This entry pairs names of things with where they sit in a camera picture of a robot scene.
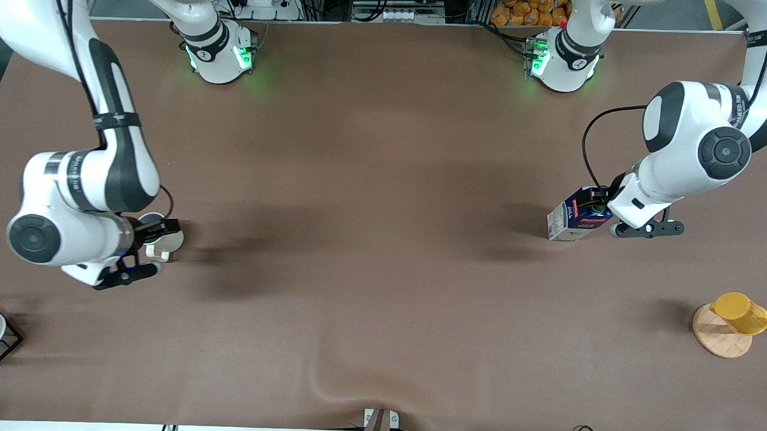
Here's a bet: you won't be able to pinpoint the wooden mug stand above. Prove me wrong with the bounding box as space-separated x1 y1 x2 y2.
691 303 767 361

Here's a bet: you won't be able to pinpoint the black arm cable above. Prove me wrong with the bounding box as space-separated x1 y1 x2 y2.
39 0 182 222
580 0 767 195

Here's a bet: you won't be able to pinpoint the blue white milk carton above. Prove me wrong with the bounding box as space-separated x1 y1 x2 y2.
546 185 615 244

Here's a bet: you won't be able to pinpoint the orange snack packs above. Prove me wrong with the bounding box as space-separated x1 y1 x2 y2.
490 0 570 29

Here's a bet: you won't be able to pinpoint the white empty power strip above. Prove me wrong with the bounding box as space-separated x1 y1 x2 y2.
352 7 446 26

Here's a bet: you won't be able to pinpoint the white power strip with plugs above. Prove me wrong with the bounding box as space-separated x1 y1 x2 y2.
233 0 302 22

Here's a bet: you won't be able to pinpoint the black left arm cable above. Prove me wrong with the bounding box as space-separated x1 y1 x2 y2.
580 0 767 195

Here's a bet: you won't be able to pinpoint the yellow plastic cup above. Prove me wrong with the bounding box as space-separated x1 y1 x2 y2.
709 291 767 336

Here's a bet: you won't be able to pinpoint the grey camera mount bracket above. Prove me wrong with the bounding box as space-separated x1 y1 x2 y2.
362 407 400 431

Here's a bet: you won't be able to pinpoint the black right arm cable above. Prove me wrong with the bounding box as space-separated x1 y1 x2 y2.
39 0 182 222

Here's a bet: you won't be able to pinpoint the white ribbed mug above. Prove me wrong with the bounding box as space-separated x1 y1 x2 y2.
136 212 186 264

